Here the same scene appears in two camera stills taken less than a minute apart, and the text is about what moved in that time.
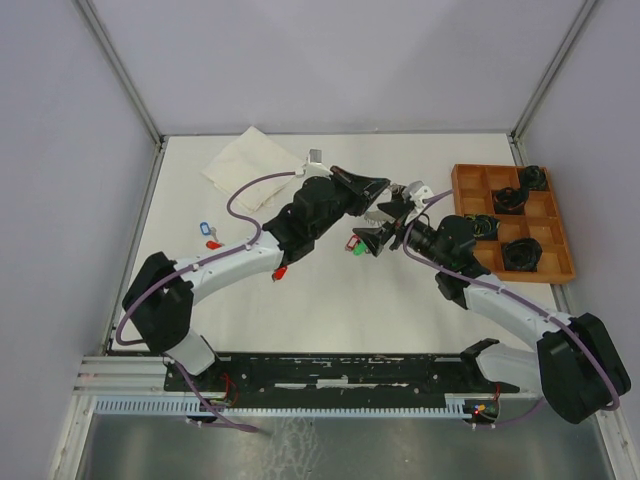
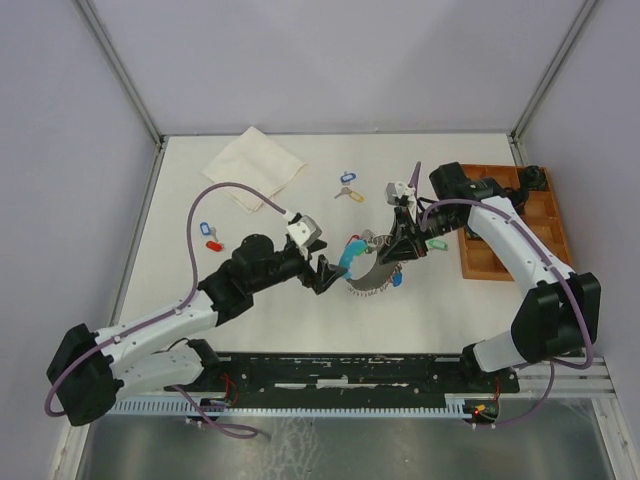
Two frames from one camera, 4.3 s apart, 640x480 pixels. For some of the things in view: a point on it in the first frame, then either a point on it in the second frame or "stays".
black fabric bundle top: [534, 177] stays
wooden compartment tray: [541, 221] stays
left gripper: [364, 190] → [329, 272]
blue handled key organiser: [378, 216] → [380, 277]
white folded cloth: [252, 155] stays
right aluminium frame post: [519, 128] stays
